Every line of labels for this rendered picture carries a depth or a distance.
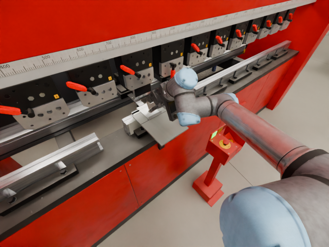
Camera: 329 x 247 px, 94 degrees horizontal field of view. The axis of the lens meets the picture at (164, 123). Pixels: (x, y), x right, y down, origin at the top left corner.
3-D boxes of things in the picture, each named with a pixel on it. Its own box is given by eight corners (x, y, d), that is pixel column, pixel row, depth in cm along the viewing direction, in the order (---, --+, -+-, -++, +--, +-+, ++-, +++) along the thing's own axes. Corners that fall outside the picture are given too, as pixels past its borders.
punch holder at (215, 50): (210, 59, 99) (217, 29, 87) (200, 54, 103) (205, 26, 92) (224, 53, 105) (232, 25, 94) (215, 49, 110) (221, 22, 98)
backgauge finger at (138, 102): (133, 111, 91) (132, 105, 88) (114, 92, 105) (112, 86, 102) (150, 103, 97) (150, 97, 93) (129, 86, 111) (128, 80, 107)
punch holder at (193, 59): (188, 67, 90) (192, 36, 78) (178, 62, 94) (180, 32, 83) (205, 61, 96) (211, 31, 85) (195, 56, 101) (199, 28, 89)
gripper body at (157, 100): (160, 89, 77) (170, 79, 66) (168, 105, 77) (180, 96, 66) (147, 95, 74) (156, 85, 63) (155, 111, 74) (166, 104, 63)
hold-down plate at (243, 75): (233, 84, 133) (234, 81, 131) (227, 82, 136) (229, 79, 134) (251, 74, 147) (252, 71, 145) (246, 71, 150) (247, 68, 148)
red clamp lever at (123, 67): (124, 65, 59) (142, 75, 67) (119, 62, 61) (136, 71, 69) (122, 70, 59) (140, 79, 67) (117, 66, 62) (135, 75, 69)
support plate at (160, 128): (161, 146, 73) (161, 145, 72) (132, 117, 87) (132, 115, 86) (188, 129, 81) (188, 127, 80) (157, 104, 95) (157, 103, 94)
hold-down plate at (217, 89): (202, 102, 116) (203, 99, 114) (197, 98, 119) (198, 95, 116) (226, 88, 129) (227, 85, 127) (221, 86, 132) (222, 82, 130)
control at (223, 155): (223, 165, 102) (232, 150, 89) (205, 150, 111) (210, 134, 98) (240, 150, 111) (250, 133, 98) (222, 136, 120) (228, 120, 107)
